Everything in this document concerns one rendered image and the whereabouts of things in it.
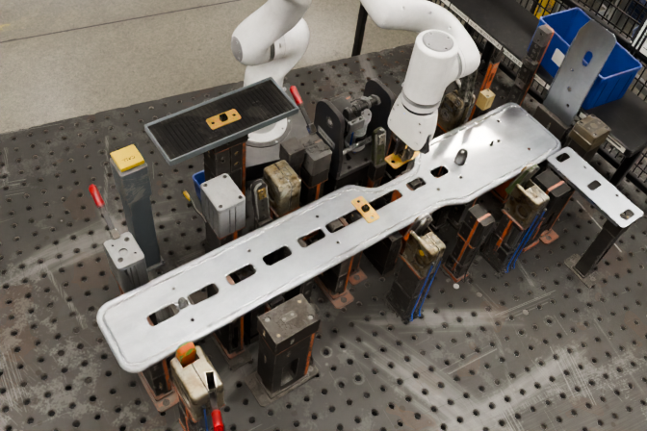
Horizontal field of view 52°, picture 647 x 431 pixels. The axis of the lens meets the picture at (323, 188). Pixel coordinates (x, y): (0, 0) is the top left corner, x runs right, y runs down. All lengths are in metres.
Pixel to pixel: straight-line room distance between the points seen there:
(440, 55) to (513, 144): 0.79
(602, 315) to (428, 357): 0.56
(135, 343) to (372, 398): 0.65
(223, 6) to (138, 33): 0.52
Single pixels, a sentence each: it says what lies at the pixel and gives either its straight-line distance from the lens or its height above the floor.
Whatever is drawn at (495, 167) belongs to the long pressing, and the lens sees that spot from 1.96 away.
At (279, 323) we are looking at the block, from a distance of 1.53.
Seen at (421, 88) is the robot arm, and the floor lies 1.50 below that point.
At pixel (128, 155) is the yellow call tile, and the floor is 1.16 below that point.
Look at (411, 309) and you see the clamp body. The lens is 1.93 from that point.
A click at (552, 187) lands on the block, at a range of 2.01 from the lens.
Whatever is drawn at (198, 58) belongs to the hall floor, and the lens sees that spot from 3.66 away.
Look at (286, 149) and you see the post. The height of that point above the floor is 1.10.
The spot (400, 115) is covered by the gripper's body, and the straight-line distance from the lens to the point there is 1.45.
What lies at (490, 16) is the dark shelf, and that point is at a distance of 2.43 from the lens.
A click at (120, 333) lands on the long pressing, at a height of 1.00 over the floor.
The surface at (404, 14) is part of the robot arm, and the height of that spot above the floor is 1.58.
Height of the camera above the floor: 2.39
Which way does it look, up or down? 51 degrees down
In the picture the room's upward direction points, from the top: 9 degrees clockwise
